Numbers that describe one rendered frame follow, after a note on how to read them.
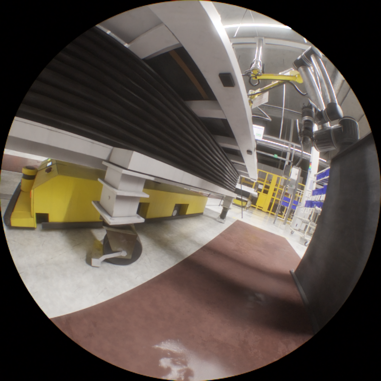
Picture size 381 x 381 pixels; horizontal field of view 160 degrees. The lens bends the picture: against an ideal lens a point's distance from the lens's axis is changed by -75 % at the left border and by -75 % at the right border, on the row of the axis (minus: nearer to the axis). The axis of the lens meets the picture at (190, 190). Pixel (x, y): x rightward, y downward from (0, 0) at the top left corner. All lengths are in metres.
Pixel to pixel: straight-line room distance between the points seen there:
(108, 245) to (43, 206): 0.33
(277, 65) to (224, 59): 11.51
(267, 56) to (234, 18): 3.48
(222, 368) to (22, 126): 0.77
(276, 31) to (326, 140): 9.64
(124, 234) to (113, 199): 0.14
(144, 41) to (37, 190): 0.63
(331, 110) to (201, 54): 0.98
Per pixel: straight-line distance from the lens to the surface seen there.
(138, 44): 0.55
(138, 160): 0.38
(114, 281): 0.53
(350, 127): 1.26
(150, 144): 0.59
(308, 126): 1.07
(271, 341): 0.59
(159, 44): 0.51
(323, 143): 1.34
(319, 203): 2.98
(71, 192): 0.65
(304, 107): 1.17
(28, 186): 0.98
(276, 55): 11.43
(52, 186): 0.63
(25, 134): 0.45
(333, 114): 1.21
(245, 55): 11.59
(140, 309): 0.46
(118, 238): 0.49
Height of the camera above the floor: 0.40
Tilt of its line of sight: 4 degrees down
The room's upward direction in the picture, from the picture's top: 19 degrees clockwise
